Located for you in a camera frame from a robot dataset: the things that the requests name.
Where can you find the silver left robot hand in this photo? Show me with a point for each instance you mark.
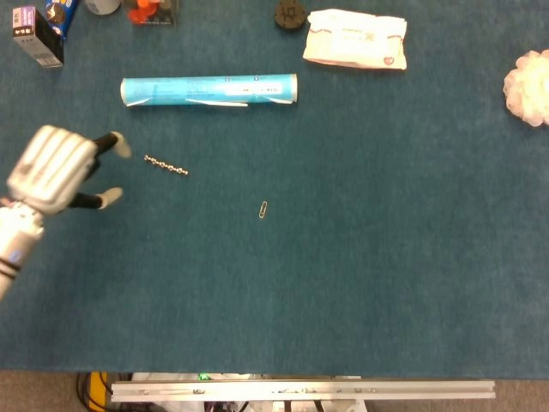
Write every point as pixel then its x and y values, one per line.
pixel 51 169

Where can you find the orange toy in packaging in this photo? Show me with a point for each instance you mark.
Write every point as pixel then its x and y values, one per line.
pixel 150 11

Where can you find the white mesh bath sponge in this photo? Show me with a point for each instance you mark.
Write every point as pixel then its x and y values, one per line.
pixel 528 88

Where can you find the black and purple box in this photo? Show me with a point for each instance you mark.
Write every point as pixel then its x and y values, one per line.
pixel 38 39

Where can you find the white round container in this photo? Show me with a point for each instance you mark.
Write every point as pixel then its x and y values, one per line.
pixel 102 5

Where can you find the blue cookie package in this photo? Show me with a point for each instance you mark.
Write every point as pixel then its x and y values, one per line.
pixel 61 15

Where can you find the aluminium profile rail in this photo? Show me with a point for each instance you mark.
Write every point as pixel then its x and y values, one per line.
pixel 302 390

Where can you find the white wet wipes pack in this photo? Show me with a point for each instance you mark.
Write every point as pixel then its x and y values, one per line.
pixel 355 39

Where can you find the black round object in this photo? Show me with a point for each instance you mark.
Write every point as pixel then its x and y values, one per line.
pixel 290 15

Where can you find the metal paper clip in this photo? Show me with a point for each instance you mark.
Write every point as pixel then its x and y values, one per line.
pixel 262 210

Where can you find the light blue cylindrical roll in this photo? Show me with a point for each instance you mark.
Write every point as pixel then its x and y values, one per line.
pixel 209 89

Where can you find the small shiny metal clasp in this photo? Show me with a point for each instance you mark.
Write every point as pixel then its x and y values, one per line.
pixel 166 165

